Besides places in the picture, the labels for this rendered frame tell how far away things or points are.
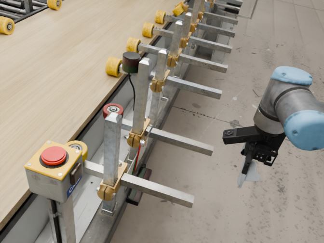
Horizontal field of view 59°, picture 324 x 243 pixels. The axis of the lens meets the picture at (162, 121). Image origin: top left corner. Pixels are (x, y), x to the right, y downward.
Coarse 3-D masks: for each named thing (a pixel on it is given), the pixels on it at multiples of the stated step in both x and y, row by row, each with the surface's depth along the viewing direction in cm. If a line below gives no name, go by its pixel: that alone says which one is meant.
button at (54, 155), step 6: (48, 150) 49; (54, 150) 49; (60, 150) 49; (42, 156) 48; (48, 156) 48; (54, 156) 48; (60, 156) 48; (66, 156) 49; (48, 162) 47; (54, 162) 47; (60, 162) 48
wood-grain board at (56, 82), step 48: (96, 0) 207; (144, 0) 223; (0, 48) 137; (48, 48) 143; (96, 48) 151; (0, 96) 110; (48, 96) 114; (96, 96) 118; (0, 144) 92; (0, 192) 78
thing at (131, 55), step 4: (128, 52) 93; (132, 52) 94; (124, 56) 91; (128, 56) 91; (132, 56) 91; (136, 56) 92; (128, 76) 97; (136, 76) 94; (136, 80) 95; (132, 84) 98
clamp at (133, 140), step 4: (148, 120) 116; (144, 124) 114; (148, 124) 116; (144, 128) 112; (132, 132) 109; (144, 132) 112; (128, 136) 110; (132, 136) 108; (136, 136) 108; (140, 136) 108; (144, 136) 114; (128, 140) 108; (132, 140) 108; (136, 140) 107; (128, 144) 110; (132, 144) 109; (136, 144) 108
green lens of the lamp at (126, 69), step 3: (123, 66) 92; (126, 66) 91; (123, 69) 93; (126, 69) 92; (129, 69) 92; (132, 69) 92; (135, 69) 92; (129, 72) 93; (132, 72) 93; (135, 72) 93
